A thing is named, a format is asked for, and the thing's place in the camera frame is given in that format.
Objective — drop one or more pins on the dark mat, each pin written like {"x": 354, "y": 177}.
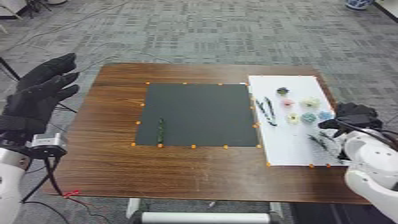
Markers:
{"x": 198, "y": 115}

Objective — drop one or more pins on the white table leg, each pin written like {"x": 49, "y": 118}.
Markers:
{"x": 134, "y": 206}
{"x": 276, "y": 208}

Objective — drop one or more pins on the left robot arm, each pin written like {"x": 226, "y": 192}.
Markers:
{"x": 11, "y": 173}

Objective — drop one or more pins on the yellow flower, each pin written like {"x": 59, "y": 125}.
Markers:
{"x": 294, "y": 118}

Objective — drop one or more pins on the white sheet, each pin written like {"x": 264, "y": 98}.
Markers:
{"x": 290, "y": 146}

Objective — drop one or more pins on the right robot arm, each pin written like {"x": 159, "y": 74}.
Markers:
{"x": 370, "y": 166}

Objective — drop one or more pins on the pale green flower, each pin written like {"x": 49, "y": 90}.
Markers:
{"x": 312, "y": 102}

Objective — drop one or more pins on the dark blue flower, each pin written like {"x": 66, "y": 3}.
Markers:
{"x": 283, "y": 90}

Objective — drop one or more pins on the pink flower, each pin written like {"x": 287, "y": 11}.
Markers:
{"x": 289, "y": 102}

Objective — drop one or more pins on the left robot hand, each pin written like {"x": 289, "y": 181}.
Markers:
{"x": 33, "y": 100}

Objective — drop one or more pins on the teal flower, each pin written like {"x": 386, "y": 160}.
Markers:
{"x": 308, "y": 117}

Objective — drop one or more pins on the green sprig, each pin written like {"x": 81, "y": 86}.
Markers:
{"x": 317, "y": 140}
{"x": 260, "y": 107}

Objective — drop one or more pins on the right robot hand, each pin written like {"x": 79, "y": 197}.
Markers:
{"x": 353, "y": 116}

